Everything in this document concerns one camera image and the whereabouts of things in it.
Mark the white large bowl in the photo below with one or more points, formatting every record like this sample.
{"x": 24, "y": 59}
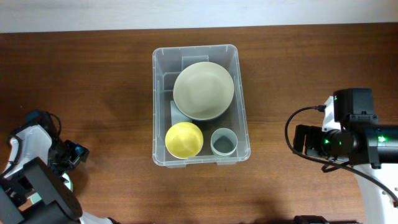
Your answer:
{"x": 204, "y": 83}

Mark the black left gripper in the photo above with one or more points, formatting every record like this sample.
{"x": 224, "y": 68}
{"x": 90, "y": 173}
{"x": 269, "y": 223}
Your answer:
{"x": 79, "y": 153}

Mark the white label in bin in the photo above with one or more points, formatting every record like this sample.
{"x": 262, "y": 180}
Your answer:
{"x": 176, "y": 115}

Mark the yellow small bowl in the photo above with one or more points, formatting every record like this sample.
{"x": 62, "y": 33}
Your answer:
{"x": 184, "y": 140}

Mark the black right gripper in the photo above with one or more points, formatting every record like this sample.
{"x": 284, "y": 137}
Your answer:
{"x": 313, "y": 133}

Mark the mint small bowl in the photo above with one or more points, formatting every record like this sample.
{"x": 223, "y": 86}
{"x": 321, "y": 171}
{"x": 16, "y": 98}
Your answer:
{"x": 68, "y": 183}

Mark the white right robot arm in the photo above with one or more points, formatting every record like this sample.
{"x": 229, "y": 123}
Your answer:
{"x": 374, "y": 163}

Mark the dark blue bowl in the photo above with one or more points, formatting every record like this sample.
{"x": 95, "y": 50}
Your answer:
{"x": 202, "y": 112}

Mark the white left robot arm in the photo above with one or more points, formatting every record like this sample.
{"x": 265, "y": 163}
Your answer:
{"x": 33, "y": 186}

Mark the clear plastic storage bin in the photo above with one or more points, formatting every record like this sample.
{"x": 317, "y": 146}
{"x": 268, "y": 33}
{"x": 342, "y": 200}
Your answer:
{"x": 167, "y": 64}

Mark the grey plastic cup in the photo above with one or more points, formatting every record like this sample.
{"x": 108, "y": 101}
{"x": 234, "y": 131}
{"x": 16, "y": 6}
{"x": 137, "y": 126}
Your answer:
{"x": 223, "y": 142}

